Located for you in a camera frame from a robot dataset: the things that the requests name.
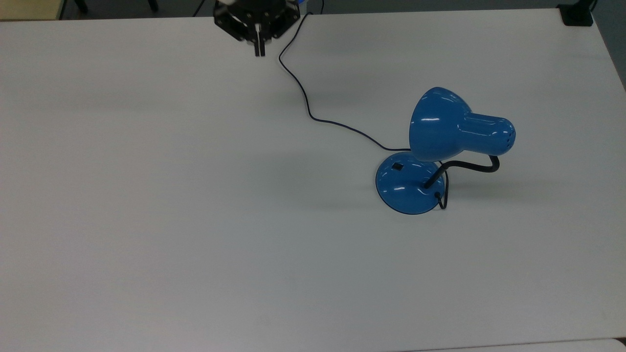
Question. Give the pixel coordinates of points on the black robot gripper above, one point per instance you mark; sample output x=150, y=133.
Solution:
x=234, y=19

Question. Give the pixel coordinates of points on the blue desk lamp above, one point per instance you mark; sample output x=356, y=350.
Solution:
x=440, y=122

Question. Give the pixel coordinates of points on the black chair leg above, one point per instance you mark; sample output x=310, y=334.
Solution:
x=81, y=6
x=152, y=5

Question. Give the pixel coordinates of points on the light wooden furniture panel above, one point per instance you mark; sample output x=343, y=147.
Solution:
x=29, y=9

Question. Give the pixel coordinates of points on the black corner clamp mount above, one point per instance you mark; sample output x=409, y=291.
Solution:
x=577, y=14

